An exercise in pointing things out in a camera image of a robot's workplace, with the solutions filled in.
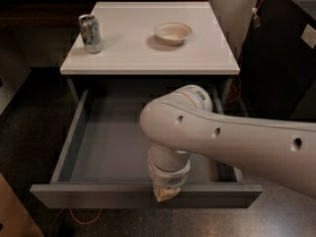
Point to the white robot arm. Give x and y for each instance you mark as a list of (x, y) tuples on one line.
[(182, 123)]

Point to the black cabinet at right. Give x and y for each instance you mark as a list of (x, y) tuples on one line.
[(278, 65)]

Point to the brown wooden board corner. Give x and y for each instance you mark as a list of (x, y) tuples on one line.
[(15, 221)]

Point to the white label on cabinet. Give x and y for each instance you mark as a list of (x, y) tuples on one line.
[(309, 36)]

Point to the grey top drawer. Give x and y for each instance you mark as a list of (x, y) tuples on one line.
[(103, 160)]

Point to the white paper bowl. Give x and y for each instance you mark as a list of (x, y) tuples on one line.
[(172, 33)]

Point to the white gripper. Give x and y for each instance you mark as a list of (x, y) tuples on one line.
[(168, 178)]

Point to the silver green soda can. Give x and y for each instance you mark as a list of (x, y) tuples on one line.
[(90, 33)]

